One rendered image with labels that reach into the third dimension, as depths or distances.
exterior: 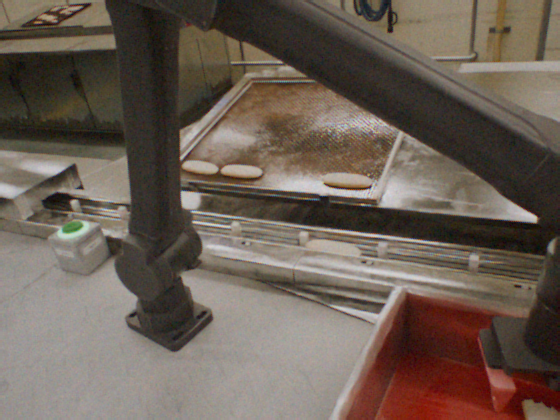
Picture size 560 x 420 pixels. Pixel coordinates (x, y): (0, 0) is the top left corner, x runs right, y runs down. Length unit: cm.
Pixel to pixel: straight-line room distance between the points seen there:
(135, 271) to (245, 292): 22
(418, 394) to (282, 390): 17
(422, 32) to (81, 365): 405
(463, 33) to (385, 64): 404
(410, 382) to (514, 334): 17
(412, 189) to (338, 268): 24
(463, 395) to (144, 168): 46
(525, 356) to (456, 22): 402
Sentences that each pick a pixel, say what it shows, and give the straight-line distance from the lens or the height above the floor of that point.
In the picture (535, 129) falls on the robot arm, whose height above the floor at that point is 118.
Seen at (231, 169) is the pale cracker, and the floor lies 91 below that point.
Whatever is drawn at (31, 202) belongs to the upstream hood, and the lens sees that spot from 117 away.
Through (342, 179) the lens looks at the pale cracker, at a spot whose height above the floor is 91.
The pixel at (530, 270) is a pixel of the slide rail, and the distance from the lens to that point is 80.
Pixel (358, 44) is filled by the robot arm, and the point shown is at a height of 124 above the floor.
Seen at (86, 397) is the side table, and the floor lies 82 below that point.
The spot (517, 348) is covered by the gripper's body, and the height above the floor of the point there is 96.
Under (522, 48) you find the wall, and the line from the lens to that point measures 444.
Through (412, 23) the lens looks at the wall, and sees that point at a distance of 446.
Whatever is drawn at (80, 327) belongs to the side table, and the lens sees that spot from 84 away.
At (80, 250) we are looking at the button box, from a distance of 94.
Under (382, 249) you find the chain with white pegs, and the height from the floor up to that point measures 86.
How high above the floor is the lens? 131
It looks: 29 degrees down
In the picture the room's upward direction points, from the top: 8 degrees counter-clockwise
